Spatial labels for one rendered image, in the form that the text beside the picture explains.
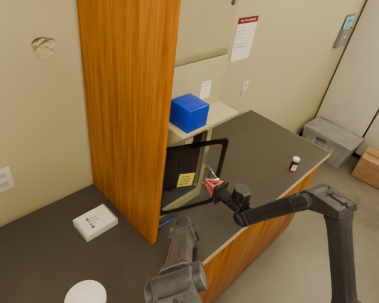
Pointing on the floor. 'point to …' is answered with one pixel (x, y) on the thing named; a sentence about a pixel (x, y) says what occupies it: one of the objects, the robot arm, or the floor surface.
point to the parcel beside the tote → (374, 169)
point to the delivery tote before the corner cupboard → (332, 140)
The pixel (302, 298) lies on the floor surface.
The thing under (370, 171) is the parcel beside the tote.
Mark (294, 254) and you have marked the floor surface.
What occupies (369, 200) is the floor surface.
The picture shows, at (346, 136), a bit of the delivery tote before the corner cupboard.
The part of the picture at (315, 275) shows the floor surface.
